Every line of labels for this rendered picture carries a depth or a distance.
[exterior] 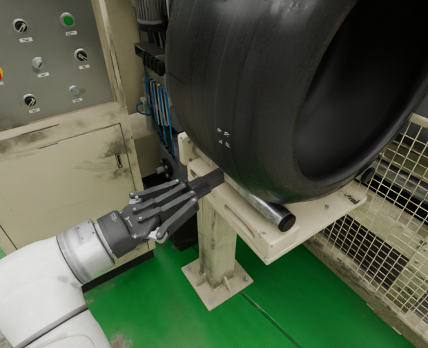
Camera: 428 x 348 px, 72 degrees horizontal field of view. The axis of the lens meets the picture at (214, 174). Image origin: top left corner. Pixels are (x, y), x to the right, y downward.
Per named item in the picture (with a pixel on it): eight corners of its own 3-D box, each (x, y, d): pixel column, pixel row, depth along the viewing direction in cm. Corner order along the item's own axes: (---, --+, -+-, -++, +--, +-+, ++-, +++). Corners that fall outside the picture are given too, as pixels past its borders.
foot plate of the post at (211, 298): (181, 269, 155) (180, 264, 152) (222, 245, 166) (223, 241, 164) (209, 311, 138) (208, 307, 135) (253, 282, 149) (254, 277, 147)
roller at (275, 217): (207, 137, 84) (206, 150, 86) (193, 141, 81) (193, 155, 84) (299, 213, 61) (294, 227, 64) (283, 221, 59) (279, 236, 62)
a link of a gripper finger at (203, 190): (184, 195, 53) (193, 205, 51) (208, 182, 55) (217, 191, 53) (186, 201, 54) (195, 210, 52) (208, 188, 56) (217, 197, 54)
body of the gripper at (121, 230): (105, 244, 44) (161, 213, 47) (89, 210, 49) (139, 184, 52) (121, 269, 49) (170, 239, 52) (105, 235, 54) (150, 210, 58)
